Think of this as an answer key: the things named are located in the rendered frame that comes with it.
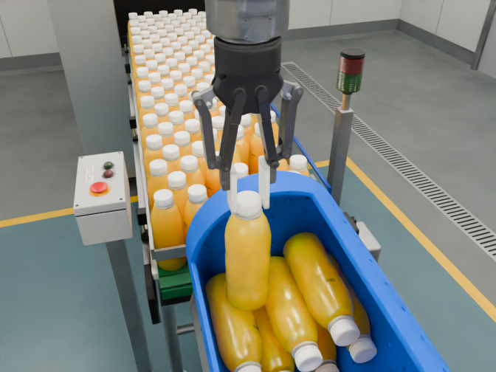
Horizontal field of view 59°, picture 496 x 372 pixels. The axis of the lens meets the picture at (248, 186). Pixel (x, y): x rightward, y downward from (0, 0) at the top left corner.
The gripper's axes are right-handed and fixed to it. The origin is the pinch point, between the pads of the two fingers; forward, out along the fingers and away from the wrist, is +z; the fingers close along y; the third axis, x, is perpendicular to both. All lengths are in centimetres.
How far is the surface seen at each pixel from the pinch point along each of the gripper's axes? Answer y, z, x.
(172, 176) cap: -8.3, 19.2, 34.1
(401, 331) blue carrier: 12.1, 7.0, -21.7
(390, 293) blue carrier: 14.4, 8.5, -15.4
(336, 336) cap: 9.1, 17.7, -13.6
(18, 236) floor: -89, 127, 161
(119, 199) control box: -19.4, 18.4, 27.3
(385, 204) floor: 120, 127, 137
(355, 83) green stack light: 42, 10, 51
